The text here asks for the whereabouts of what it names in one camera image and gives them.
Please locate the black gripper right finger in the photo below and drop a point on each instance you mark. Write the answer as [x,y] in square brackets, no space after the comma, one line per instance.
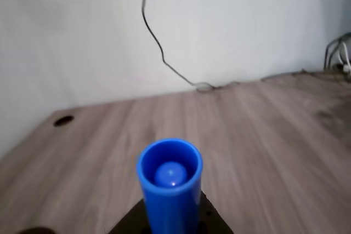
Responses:
[212,220]

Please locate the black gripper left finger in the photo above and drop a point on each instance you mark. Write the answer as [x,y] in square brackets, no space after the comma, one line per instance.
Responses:
[134,220]

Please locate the blue and black pen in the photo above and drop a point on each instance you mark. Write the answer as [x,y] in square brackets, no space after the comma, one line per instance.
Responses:
[172,209]

